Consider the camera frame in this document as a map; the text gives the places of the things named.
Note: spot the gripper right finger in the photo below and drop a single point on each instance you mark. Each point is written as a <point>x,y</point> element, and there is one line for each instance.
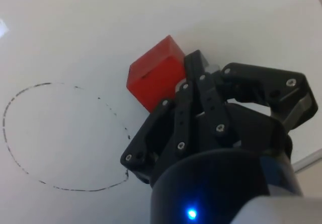
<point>254,83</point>

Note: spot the whiteboard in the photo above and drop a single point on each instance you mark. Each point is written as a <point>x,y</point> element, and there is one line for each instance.
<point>75,32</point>

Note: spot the red cube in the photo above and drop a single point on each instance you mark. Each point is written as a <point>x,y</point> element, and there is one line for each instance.
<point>156,83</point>

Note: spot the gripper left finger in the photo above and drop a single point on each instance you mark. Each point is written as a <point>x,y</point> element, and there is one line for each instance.
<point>182,123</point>

